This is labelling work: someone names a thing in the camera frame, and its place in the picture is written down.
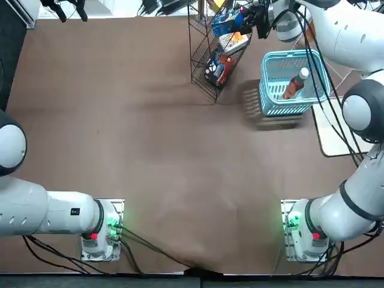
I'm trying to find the cream rectangular tray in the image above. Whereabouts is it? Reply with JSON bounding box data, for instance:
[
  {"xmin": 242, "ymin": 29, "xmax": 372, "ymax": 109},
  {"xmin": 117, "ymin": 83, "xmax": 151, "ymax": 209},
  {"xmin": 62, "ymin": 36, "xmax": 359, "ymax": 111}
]
[{"xmin": 311, "ymin": 95, "xmax": 371, "ymax": 158}]

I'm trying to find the clear acrylic beverage shelf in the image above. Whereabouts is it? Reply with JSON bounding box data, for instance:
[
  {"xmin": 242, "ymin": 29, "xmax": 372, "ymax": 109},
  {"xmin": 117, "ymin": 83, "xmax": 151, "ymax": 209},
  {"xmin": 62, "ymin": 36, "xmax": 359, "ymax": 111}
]
[{"xmin": 289, "ymin": 38, "xmax": 355, "ymax": 98}]

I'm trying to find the white cracker box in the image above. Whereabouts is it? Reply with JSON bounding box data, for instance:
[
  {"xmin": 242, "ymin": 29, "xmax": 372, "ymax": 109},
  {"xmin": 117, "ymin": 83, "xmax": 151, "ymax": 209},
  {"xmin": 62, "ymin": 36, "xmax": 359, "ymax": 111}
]
[{"xmin": 217, "ymin": 31, "xmax": 250, "ymax": 55}]

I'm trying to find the brown chocolate cookie box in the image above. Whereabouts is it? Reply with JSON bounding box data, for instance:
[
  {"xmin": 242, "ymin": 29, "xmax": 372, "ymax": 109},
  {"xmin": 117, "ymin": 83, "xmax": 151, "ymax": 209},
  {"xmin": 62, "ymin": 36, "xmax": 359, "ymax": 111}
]
[{"xmin": 205, "ymin": 51, "xmax": 235, "ymax": 88}]

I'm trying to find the black wire snack shelf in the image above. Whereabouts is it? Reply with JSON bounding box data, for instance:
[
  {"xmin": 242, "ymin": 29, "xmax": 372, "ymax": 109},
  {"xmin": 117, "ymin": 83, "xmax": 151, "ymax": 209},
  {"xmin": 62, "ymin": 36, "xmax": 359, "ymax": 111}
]
[{"xmin": 187, "ymin": 0, "xmax": 253, "ymax": 105}]

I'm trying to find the black power brick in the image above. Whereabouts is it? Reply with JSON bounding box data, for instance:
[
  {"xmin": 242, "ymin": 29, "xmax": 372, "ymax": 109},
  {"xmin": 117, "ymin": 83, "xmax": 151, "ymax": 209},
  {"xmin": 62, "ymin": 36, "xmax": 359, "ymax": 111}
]
[
  {"xmin": 160, "ymin": 0, "xmax": 187, "ymax": 16},
  {"xmin": 140, "ymin": 0, "xmax": 160, "ymax": 14}
]

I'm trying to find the aluminium profile post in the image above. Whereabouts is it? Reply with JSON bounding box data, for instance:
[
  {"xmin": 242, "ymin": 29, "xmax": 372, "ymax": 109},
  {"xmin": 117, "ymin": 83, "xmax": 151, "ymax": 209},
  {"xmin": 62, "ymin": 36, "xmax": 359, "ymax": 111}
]
[{"xmin": 196, "ymin": 0, "xmax": 208, "ymax": 19}]

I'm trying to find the light blue plastic shopping basket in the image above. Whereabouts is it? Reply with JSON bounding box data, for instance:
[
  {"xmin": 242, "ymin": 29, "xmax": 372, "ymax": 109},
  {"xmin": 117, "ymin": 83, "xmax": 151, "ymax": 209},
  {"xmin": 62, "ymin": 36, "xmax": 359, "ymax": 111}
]
[{"xmin": 258, "ymin": 50, "xmax": 331, "ymax": 117}]

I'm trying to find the blue Oreo cookie pack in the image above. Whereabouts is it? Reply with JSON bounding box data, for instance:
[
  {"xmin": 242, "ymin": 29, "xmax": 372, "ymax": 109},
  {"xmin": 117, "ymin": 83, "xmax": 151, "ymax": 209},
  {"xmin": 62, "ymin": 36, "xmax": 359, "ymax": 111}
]
[{"xmin": 211, "ymin": 8, "xmax": 245, "ymax": 35}]

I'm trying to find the black left base cable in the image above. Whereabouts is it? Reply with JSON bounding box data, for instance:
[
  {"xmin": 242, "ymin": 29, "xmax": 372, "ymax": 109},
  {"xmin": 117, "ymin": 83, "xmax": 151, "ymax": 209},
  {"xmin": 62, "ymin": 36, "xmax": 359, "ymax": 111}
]
[{"xmin": 118, "ymin": 224, "xmax": 193, "ymax": 269}]

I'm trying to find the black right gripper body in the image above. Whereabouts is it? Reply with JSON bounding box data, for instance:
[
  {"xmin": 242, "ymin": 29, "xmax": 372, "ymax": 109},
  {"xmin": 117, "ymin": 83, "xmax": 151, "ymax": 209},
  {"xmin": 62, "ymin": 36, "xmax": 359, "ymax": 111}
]
[{"xmin": 248, "ymin": 1, "xmax": 271, "ymax": 40}]

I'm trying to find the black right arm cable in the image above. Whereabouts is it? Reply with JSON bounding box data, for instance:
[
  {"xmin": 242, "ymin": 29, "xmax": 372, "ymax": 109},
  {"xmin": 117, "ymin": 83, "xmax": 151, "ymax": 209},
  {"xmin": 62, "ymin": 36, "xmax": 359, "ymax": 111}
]
[{"xmin": 292, "ymin": 0, "xmax": 365, "ymax": 167}]

